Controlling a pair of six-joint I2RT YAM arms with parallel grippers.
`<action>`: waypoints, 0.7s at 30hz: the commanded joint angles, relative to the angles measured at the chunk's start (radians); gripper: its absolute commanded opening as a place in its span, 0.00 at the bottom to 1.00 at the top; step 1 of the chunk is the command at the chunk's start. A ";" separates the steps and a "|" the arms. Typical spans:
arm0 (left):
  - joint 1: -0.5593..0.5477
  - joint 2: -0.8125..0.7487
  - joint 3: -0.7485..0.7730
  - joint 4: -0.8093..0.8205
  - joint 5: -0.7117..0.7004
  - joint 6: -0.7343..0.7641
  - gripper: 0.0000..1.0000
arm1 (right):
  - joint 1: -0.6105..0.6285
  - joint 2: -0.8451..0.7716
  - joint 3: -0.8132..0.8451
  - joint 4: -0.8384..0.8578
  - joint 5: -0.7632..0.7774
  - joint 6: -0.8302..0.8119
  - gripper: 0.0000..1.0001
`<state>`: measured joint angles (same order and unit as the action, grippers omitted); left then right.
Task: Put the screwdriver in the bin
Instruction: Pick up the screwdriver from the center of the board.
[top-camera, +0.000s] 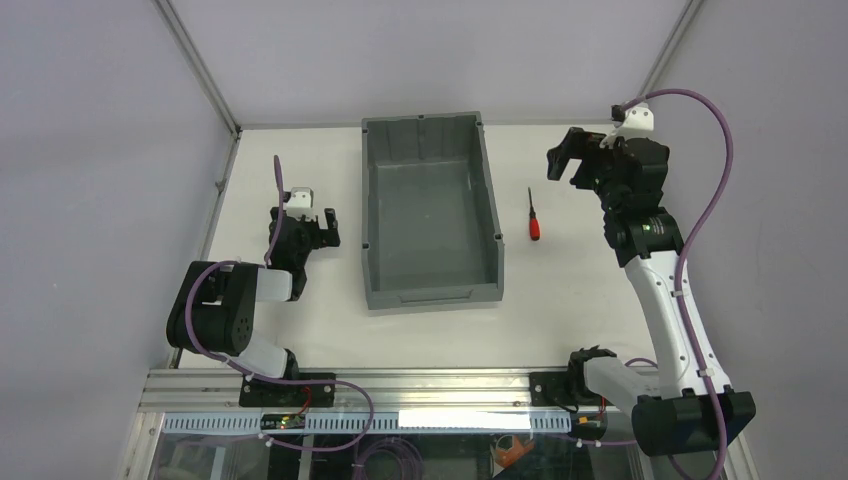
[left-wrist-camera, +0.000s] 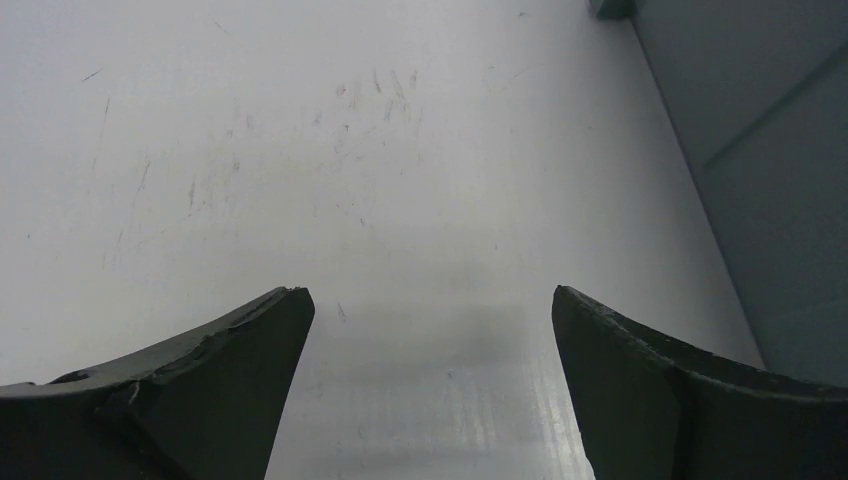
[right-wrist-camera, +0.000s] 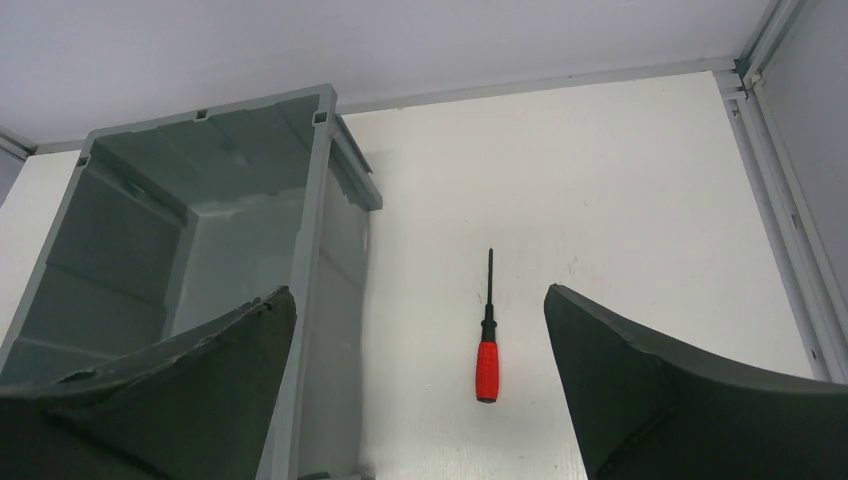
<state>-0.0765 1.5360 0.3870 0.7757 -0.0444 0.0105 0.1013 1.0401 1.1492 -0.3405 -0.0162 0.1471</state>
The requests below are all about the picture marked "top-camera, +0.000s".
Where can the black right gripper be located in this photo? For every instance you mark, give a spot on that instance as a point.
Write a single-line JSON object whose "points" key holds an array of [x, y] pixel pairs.
{"points": [[589, 163]]}

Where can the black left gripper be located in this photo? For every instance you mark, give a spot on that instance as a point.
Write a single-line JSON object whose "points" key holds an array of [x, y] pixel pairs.
{"points": [[304, 225]]}

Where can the red handled screwdriver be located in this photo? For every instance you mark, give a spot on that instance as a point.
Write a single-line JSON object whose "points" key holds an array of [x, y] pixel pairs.
{"points": [[533, 224]]}

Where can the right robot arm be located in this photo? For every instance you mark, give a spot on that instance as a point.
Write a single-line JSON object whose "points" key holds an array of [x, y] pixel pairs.
{"points": [[691, 406]]}

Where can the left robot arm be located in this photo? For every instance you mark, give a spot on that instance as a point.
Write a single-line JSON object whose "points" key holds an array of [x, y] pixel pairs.
{"points": [[213, 313]]}

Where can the grey plastic bin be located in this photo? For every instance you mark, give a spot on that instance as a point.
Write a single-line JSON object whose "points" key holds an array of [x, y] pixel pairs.
{"points": [[430, 229]]}

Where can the orange object under table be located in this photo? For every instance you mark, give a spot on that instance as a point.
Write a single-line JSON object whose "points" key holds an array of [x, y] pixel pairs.
{"points": [[508, 449]]}

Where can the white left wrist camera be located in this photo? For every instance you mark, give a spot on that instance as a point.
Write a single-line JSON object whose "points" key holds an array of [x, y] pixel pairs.
{"points": [[299, 204]]}

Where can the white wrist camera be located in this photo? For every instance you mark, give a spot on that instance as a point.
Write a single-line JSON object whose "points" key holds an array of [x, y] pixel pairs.
{"points": [[299, 204], [631, 122]]}

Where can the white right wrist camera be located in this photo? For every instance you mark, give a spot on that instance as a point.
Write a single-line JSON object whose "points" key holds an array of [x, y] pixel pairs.
{"points": [[631, 122]]}

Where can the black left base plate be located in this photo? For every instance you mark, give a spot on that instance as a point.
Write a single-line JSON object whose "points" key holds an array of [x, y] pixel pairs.
{"points": [[262, 394]]}

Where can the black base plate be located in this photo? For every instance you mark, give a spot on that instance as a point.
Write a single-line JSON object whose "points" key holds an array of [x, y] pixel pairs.
{"points": [[262, 394], [552, 389]]}

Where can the white slotted cable duct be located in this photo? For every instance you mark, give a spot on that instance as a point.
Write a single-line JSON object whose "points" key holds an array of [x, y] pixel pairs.
{"points": [[350, 423]]}

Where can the aluminium front rail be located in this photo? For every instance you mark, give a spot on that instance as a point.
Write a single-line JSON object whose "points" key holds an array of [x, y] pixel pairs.
{"points": [[218, 389]]}

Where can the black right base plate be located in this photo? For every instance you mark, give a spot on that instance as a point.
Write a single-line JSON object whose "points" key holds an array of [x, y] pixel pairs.
{"points": [[552, 389]]}

